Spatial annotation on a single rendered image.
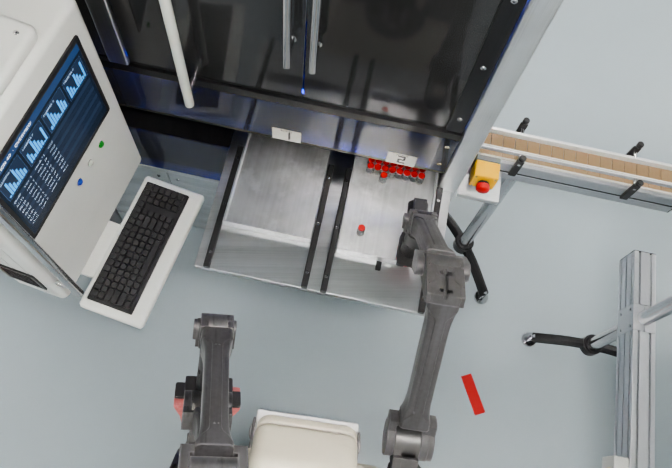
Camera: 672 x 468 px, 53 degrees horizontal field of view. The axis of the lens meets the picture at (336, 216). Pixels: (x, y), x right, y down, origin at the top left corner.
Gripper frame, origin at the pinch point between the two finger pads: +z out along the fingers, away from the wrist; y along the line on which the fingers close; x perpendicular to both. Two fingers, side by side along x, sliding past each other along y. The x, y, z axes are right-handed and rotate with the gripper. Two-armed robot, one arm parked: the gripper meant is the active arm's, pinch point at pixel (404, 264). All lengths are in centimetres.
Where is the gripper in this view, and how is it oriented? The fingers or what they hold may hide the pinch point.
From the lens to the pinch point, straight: 195.1
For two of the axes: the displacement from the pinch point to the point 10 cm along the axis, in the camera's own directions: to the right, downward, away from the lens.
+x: -9.8, -2.1, 0.3
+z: -0.8, 5.1, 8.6
